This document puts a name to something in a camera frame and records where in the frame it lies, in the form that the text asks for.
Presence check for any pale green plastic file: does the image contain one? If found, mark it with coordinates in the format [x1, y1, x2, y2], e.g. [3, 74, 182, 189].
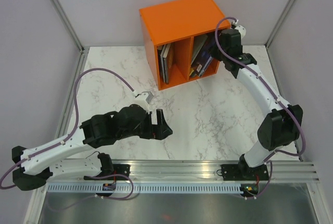
[191, 34, 208, 64]

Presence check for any purple galaxy cover book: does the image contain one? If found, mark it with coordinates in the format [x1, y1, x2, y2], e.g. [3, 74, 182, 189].
[191, 33, 215, 77]

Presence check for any black paperback book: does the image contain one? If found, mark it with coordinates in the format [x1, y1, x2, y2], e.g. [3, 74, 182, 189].
[165, 43, 174, 84]

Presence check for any bright blue paperback book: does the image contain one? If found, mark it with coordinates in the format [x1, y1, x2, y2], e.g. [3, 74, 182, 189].
[163, 58, 166, 84]

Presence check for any dark green hardcover book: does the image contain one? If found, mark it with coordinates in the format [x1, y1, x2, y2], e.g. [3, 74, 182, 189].
[157, 45, 165, 82]

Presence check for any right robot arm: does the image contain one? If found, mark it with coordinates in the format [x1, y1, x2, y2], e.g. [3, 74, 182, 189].
[210, 27, 303, 179]

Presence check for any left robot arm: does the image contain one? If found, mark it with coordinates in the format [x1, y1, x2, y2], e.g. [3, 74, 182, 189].
[12, 104, 173, 191]

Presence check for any orange two-compartment shelf box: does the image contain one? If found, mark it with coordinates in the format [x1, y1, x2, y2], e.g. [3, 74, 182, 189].
[139, 0, 224, 90]

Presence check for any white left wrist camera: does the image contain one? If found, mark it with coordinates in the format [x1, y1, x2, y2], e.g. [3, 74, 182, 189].
[132, 90, 154, 113]

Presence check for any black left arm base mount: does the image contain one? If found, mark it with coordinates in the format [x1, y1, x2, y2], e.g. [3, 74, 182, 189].
[83, 164, 131, 182]

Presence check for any aluminium frame rail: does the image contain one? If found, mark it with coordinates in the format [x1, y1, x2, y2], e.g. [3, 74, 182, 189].
[36, 143, 321, 183]

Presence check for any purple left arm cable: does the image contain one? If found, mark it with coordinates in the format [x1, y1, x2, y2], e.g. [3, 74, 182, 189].
[0, 68, 136, 190]

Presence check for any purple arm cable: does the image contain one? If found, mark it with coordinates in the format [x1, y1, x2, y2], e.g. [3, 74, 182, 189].
[0, 68, 136, 190]
[214, 16, 307, 198]

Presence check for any slotted white cable duct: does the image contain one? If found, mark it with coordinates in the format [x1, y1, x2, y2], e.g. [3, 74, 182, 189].
[46, 182, 261, 194]

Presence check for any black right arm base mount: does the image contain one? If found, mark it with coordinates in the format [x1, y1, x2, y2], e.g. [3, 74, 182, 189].
[216, 164, 270, 181]

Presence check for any right corner frame post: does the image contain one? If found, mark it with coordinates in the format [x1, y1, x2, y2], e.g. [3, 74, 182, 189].
[265, 0, 297, 49]

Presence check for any corner frame post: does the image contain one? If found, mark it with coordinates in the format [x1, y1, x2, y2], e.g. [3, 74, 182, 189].
[50, 0, 84, 53]
[265, 0, 297, 49]

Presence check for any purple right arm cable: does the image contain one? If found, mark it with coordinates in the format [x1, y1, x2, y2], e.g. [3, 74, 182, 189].
[214, 16, 307, 198]

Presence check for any left corner frame post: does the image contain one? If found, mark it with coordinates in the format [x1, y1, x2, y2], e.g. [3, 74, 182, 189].
[50, 0, 84, 53]

